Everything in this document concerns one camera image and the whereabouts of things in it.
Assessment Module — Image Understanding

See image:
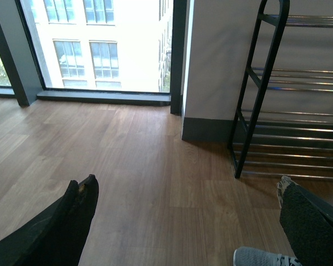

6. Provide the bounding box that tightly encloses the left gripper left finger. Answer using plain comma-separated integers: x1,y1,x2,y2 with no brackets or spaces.
0,174,99,265

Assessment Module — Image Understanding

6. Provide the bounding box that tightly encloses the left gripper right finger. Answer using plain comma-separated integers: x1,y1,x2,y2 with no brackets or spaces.
280,184,333,265

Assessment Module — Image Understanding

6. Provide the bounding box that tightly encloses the grey sneaker white sole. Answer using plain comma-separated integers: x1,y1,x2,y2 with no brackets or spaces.
277,175,296,208

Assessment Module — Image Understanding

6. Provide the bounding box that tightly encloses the grey sneaker navy collar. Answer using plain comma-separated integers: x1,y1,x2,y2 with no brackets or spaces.
233,247,301,266

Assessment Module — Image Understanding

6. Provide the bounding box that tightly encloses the black metal shoe rack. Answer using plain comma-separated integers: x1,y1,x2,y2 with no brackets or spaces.
228,1,333,181

